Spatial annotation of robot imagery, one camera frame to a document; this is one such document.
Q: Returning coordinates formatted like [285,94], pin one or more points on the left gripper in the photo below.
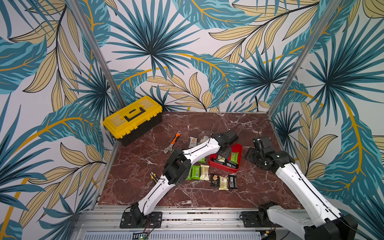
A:
[227,154]

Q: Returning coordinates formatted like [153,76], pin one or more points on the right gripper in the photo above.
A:
[252,154]

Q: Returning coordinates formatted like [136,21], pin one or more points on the red storage box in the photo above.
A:
[221,163]

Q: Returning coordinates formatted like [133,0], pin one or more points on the cream cookie packet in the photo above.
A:
[204,173]
[223,183]

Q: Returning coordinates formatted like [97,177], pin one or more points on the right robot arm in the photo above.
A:
[326,222]

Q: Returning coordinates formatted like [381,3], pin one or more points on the white plastic pipe elbow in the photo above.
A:
[205,138]

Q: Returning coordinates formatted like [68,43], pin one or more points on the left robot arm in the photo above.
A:
[176,171]

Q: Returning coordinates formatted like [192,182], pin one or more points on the yellow black utility knife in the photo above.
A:
[154,177]

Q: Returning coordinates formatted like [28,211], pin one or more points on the yellow black toolbox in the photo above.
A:
[134,120]

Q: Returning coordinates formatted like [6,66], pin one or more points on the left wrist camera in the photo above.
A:
[231,136]

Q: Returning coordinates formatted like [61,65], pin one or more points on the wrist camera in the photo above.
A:
[231,136]
[263,142]

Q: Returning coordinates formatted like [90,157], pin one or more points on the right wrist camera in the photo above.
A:
[263,142]

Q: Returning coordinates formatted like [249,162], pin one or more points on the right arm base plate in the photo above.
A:
[257,219]

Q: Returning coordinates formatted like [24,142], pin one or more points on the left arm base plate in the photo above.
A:
[150,221]

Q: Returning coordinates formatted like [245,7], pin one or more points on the aluminium front rail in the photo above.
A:
[104,223]

